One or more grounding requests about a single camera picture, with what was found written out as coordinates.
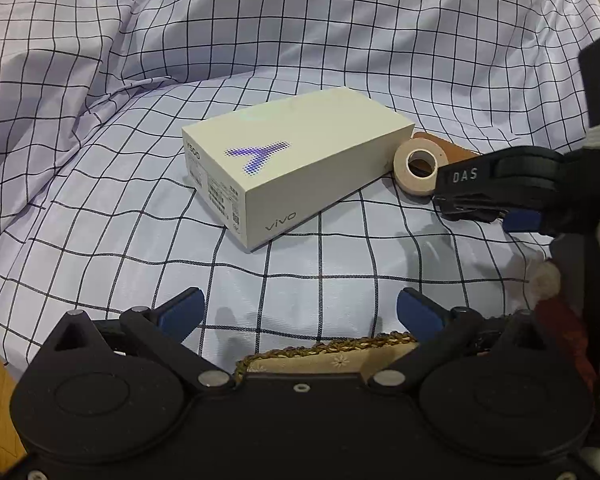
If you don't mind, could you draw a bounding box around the brown leather wallet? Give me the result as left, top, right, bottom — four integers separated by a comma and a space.
413, 131, 478, 164

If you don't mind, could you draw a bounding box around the woven basket with liner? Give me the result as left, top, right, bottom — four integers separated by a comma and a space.
234, 332, 418, 382

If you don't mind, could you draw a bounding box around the beige tape roll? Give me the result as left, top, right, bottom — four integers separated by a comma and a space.
393, 138, 449, 197

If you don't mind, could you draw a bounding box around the white vivo phone box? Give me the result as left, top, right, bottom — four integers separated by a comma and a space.
182, 87, 414, 252

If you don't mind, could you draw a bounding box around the lavender checked cloth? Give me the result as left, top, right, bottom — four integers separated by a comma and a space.
0, 0, 600, 370

